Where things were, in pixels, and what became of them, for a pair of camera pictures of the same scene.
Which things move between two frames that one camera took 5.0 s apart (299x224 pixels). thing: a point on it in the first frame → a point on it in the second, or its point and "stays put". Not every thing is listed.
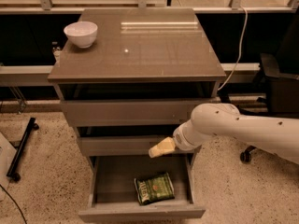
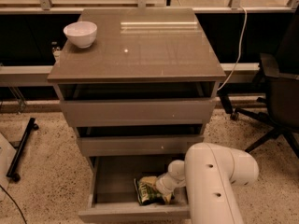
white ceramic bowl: [82, 34] stays put
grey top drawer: [128, 113] stays put
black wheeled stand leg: [32, 124] stays put
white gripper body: [181, 138] → [163, 184]
